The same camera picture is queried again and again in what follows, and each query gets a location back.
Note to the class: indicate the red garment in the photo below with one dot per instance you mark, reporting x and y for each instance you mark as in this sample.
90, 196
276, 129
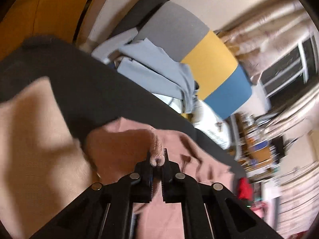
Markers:
244, 190

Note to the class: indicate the pink knitted sweater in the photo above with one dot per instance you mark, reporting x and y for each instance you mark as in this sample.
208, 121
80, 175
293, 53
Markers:
115, 148

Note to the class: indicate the dark window with white frame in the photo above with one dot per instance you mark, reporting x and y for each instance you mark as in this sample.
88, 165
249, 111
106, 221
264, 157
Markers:
292, 72

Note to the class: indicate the orange wooden wardrobe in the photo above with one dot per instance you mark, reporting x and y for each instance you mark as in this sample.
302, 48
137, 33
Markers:
21, 19

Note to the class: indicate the cluttered wooden shelf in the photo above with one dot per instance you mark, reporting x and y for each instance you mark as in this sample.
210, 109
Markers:
259, 157

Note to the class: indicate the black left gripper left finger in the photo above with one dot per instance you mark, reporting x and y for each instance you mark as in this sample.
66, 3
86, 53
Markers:
142, 188

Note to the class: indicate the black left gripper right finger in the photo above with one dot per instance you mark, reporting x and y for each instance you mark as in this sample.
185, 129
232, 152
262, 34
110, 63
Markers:
173, 190

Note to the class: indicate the white printed pillow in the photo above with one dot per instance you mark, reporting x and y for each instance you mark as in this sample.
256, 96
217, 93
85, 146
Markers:
201, 116

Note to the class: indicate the light blue grey garment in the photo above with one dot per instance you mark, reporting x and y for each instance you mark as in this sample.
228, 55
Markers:
150, 67

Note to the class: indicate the beige patterned curtain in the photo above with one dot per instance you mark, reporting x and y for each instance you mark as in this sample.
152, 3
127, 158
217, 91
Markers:
268, 36

